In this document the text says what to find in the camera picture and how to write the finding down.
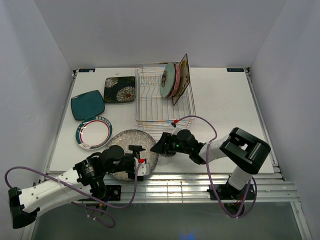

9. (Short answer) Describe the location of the pink polka dot plate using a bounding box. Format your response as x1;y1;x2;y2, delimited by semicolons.
170;63;181;97

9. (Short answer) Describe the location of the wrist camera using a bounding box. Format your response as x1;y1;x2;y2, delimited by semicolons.
135;158;151;177
171;119;184;136

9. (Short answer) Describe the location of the mint green flower plate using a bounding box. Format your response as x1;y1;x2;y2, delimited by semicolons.
160;62;176;98

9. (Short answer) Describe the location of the wire dish rack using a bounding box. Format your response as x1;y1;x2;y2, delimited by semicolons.
135;62;196;132

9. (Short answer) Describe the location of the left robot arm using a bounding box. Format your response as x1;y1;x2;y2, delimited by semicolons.
8;145;150;229

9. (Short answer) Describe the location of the cream flower square plate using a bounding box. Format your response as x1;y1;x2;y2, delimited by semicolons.
172;53;190;106

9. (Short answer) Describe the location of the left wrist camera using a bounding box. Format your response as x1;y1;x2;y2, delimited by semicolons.
135;158;151;177

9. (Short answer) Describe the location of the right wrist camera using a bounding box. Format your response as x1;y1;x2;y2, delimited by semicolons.
171;119;184;136

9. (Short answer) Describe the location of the white plate green rim left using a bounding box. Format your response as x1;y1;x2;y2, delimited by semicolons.
75;116;113;151

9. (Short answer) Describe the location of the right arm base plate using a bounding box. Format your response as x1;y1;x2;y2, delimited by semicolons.
214;184;256;201

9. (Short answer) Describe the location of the right blue table label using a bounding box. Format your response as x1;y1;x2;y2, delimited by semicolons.
226;68;245;73

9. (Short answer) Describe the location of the left blue table label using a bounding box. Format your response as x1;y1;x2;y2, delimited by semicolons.
78;68;96;73

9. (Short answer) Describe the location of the teal square plate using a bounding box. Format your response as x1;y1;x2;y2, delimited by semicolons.
70;90;105;121

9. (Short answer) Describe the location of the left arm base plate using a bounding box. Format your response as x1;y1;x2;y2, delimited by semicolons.
102;185;122;202

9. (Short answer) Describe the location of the blue table label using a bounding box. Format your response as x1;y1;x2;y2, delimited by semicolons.
226;68;245;73
78;68;96;73

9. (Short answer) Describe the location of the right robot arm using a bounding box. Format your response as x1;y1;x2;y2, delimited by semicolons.
150;127;271;200

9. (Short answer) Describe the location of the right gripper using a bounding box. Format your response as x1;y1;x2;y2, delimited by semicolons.
150;132;191;155

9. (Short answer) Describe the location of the black floral square plate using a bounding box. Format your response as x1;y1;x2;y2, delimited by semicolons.
103;76;136;104

